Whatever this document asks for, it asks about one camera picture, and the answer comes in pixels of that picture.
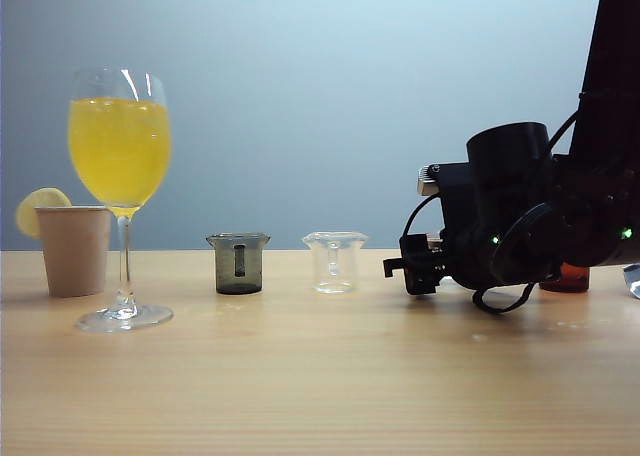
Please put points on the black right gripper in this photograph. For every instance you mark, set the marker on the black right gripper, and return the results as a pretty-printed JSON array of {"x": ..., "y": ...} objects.
[{"x": 460, "y": 216}]

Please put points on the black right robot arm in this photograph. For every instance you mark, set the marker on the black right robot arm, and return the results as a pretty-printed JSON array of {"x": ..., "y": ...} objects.
[{"x": 605, "y": 76}]

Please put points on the clear glass measuring cup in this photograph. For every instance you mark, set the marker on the clear glass measuring cup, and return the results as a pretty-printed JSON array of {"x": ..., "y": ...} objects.
[{"x": 334, "y": 263}]

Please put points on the amber glass measuring cup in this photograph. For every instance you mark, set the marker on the amber glass measuring cup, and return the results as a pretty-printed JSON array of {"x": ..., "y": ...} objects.
[{"x": 570, "y": 278}]

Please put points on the smoky grey measuring cup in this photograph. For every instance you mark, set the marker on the smoky grey measuring cup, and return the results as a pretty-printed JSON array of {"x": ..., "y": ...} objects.
[{"x": 225, "y": 268}]

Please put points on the wine glass with yellow juice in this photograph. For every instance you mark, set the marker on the wine glass with yellow juice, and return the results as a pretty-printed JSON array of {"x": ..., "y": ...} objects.
[{"x": 120, "y": 166}]

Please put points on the beige paper cup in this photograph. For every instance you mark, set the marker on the beige paper cup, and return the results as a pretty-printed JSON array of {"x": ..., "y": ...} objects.
[{"x": 75, "y": 256}]

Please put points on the silver metallic object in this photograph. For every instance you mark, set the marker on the silver metallic object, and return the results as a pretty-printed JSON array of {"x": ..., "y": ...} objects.
[{"x": 634, "y": 281}]

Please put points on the lemon slice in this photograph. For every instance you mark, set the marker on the lemon slice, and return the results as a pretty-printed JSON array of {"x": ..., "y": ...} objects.
[{"x": 45, "y": 198}]

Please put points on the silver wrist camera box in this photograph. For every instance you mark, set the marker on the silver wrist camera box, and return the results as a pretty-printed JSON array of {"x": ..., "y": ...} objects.
[{"x": 427, "y": 181}]

